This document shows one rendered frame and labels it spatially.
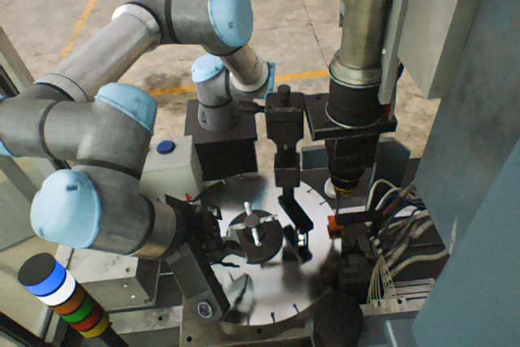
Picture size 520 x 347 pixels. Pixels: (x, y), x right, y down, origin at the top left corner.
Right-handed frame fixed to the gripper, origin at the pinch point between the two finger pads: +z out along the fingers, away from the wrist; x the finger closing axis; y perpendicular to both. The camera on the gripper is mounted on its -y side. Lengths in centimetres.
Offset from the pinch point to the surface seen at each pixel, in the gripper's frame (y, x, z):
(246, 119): 60, 5, 38
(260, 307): -7.1, -0.1, 2.5
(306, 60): 182, -9, 161
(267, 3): 290, 1, 180
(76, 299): -1.2, 15.6, -20.1
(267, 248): 2.6, -3.3, 5.3
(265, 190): 16.1, -4.4, 10.2
